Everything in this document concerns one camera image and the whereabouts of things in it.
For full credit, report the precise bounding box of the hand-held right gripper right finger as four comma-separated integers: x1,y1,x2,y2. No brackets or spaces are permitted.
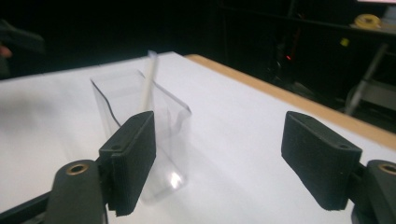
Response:
280,110,364,212

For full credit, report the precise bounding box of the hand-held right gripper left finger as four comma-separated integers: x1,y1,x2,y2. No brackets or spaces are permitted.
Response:
98,110,157,217

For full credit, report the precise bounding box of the clear plastic organizer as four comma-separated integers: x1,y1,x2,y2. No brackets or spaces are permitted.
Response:
90,68,192,205

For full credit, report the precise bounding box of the white pen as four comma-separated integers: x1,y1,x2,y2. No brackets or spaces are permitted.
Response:
141,50,160,114

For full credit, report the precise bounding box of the white metal stand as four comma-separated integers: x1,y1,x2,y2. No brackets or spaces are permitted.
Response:
345,43,396,117

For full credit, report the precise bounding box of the white board sheet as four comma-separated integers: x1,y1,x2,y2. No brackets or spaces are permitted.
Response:
0,50,396,224

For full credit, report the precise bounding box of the yellow tape roll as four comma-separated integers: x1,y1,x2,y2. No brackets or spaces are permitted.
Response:
354,13,383,31

